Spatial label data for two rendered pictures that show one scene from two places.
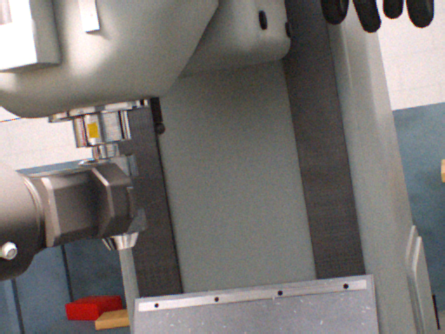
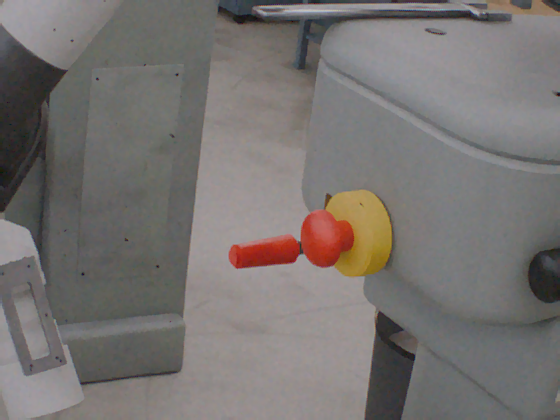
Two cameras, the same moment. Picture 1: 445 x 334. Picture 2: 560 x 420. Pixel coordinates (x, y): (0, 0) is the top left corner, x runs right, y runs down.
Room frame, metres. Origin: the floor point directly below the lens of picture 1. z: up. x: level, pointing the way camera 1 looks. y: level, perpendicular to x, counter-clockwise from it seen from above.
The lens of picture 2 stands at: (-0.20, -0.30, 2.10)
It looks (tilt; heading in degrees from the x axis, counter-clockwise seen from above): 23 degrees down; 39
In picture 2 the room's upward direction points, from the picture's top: 8 degrees clockwise
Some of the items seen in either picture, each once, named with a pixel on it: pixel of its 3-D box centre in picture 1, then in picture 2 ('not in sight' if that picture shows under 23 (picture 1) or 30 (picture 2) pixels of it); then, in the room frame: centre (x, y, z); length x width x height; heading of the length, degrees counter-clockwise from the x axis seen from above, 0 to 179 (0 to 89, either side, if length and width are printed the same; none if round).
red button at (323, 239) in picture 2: not in sight; (328, 237); (0.43, 0.16, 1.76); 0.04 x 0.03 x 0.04; 74
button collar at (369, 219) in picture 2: not in sight; (356, 233); (0.45, 0.16, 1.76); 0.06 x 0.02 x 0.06; 74
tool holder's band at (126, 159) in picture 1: (107, 163); not in sight; (0.67, 0.09, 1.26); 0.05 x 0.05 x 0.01
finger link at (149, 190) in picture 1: (137, 192); not in sight; (0.65, 0.07, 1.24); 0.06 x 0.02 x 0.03; 139
